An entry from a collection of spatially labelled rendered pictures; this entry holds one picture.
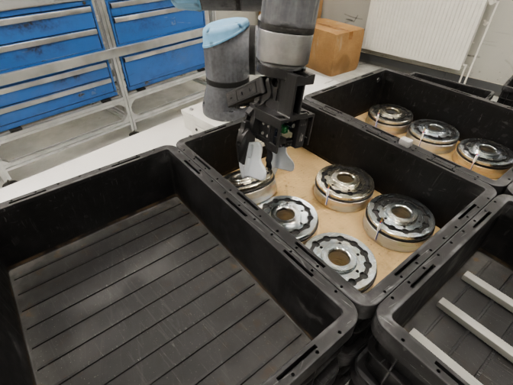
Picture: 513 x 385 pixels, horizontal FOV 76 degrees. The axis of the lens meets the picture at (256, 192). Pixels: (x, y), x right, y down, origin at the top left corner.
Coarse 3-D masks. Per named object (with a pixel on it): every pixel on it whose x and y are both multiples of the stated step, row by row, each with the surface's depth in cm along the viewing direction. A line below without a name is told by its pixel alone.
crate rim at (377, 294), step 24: (240, 120) 61; (336, 120) 62; (240, 192) 45; (264, 216) 41; (456, 216) 41; (288, 240) 38; (432, 240) 38; (312, 264) 35; (408, 264) 37; (384, 288) 33; (360, 312) 32
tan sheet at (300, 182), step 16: (304, 160) 69; (320, 160) 69; (288, 176) 64; (304, 176) 64; (288, 192) 60; (304, 192) 60; (320, 208) 57; (320, 224) 54; (336, 224) 54; (352, 224) 54; (368, 240) 51; (384, 256) 49; (400, 256) 49; (384, 272) 47
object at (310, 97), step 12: (372, 72) 81; (384, 72) 82; (396, 72) 81; (336, 84) 75; (348, 84) 75; (432, 84) 75; (312, 96) 70; (468, 96) 70; (504, 108) 66; (360, 120) 61; (384, 132) 58; (432, 156) 52; (456, 168) 49; (492, 180) 47; (504, 180) 47
